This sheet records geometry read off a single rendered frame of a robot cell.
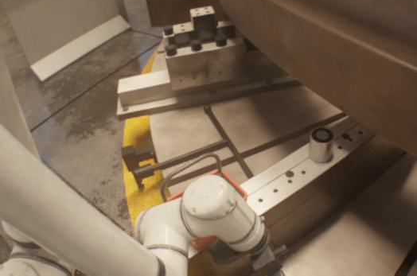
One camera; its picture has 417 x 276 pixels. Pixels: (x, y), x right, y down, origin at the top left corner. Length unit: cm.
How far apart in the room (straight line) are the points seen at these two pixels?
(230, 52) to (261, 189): 98
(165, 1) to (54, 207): 272
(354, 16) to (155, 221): 80
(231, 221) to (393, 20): 71
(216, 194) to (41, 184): 29
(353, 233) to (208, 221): 97
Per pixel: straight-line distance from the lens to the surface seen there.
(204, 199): 58
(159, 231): 64
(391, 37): 100
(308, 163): 118
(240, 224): 62
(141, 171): 169
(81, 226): 45
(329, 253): 142
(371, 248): 146
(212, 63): 189
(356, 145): 127
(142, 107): 206
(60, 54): 378
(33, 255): 78
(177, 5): 302
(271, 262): 71
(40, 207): 42
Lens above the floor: 156
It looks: 40 degrees down
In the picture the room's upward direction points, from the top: 8 degrees counter-clockwise
